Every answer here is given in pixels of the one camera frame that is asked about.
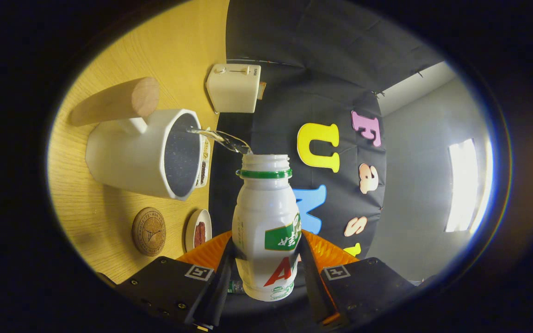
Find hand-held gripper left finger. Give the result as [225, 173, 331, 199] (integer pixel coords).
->
[116, 230, 236, 331]

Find round cork coaster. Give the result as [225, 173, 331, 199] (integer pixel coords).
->
[131, 207, 167, 257]

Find cream toaster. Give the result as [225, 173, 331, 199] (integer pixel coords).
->
[206, 63, 262, 114]

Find white cup wooden handle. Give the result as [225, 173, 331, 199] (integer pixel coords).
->
[69, 77, 203, 201]

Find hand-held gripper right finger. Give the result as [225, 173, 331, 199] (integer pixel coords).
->
[300, 230, 417, 330]

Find white juice bottle green label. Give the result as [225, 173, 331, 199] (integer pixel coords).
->
[232, 154, 303, 302]

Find bright ceiling light panel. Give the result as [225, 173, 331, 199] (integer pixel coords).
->
[445, 138, 494, 233]

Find thin hanging cable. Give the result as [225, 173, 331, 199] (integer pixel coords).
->
[227, 58, 305, 68]

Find black backdrop cloth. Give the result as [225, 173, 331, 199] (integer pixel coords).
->
[209, 0, 445, 296]

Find white round plate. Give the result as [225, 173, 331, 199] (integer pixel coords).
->
[185, 209, 212, 253]

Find wooden table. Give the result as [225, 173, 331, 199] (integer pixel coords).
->
[47, 0, 230, 285]

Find white divided condiment dish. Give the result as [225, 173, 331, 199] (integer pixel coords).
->
[196, 134, 211, 188]

